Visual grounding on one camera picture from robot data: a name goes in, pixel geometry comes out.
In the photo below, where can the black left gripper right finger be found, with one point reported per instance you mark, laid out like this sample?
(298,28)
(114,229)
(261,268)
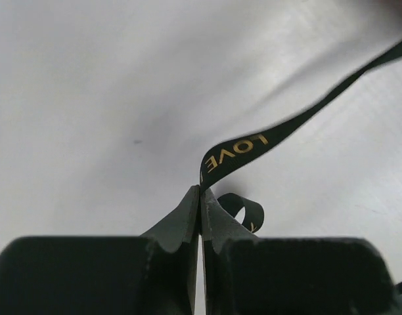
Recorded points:
(246,274)

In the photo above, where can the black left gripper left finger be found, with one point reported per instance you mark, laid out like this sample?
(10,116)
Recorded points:
(154,273)

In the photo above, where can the black ribbon with gold lettering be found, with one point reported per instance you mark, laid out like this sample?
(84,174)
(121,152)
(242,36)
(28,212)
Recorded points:
(228,156)

